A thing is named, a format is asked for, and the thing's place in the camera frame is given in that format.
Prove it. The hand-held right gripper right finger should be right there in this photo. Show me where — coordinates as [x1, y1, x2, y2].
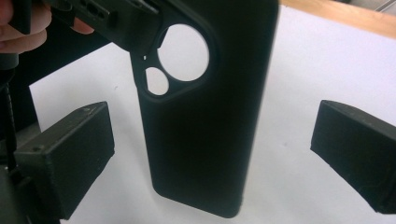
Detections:
[310, 99, 396, 215]

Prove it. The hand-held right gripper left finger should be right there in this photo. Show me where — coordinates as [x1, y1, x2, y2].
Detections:
[13, 101, 116, 220]

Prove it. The black phone case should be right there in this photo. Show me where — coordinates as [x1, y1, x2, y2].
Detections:
[129, 0, 279, 218]

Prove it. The wooden table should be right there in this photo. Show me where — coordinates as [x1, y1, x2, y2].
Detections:
[279, 0, 396, 40]

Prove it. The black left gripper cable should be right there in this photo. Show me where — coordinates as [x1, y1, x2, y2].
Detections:
[0, 66, 20, 178]

